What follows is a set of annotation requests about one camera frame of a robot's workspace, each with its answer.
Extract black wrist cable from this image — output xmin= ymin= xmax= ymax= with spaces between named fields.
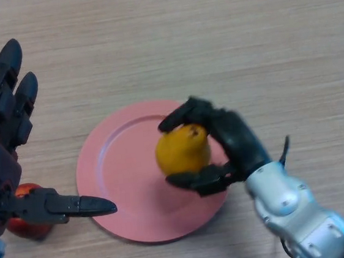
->
xmin=268 ymin=135 xmax=303 ymax=258

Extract red apple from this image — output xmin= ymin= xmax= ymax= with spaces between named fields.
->
xmin=2 ymin=180 xmax=53 ymax=242

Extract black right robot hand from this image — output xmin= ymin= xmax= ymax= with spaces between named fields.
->
xmin=155 ymin=87 xmax=276 ymax=201

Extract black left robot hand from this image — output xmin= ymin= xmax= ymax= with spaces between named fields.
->
xmin=0 ymin=29 xmax=119 ymax=237

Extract pink round plate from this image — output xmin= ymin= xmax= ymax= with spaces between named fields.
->
xmin=69 ymin=93 xmax=238 ymax=253

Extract yellow pear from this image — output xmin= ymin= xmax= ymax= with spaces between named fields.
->
xmin=152 ymin=121 xmax=214 ymax=178

